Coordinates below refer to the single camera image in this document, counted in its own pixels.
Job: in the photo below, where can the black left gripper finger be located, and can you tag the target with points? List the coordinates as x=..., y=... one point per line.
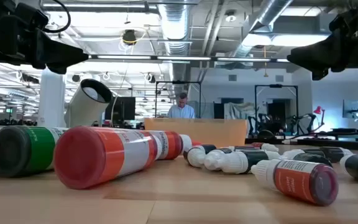
x=61, y=53
x=57, y=69

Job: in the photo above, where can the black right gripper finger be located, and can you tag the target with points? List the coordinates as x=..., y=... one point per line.
x=315, y=56
x=320, y=74

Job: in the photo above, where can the large green food coloring bottle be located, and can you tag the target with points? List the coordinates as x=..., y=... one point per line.
x=26, y=152

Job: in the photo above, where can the small red food coloring bottle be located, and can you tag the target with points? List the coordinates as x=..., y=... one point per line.
x=269, y=147
x=297, y=182

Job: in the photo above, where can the large orange food coloring bottle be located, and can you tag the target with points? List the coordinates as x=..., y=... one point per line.
x=104, y=155
x=169, y=144

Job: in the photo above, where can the small blue food coloring bottle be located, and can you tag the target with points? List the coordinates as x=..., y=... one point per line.
x=244, y=148

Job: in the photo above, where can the grey monitor on arm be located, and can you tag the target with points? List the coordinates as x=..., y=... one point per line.
x=351, y=107

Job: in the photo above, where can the red desk lamp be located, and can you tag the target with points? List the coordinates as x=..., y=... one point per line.
x=317, y=109

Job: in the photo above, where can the white cylindrical spotlight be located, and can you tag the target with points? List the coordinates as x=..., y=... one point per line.
x=85, y=105

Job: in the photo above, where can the black background desk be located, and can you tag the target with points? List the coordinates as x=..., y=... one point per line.
x=353, y=130

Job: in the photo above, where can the black background robot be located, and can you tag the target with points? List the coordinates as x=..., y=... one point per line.
x=264, y=124

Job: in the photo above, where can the black computer monitor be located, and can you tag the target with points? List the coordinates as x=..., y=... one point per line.
x=124, y=109

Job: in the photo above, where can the black dome-shaped object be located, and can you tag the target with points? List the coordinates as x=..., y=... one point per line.
x=265, y=134

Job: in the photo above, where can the white draped sheet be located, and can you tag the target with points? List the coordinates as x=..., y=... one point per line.
x=238, y=111

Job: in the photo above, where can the person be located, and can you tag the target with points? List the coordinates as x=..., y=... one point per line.
x=181, y=111

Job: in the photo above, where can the translucent orange plastic tray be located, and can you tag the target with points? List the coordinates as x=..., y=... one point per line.
x=197, y=132

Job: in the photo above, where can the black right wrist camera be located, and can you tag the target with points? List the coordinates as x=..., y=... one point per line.
x=346, y=20

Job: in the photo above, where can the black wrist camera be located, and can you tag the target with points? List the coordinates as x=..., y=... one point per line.
x=30, y=15
x=346, y=20

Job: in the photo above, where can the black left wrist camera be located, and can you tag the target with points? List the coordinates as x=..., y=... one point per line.
x=30, y=15

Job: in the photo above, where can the black metal frame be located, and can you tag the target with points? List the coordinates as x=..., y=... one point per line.
x=179, y=82
x=275, y=86

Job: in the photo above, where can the black ceiling-mounted camera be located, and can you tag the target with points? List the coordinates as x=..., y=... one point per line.
x=129, y=37

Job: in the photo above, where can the black table edge rail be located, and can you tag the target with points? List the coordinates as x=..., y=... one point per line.
x=337, y=145

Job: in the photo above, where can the silver ventilation duct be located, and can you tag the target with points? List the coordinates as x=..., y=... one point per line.
x=174, y=25

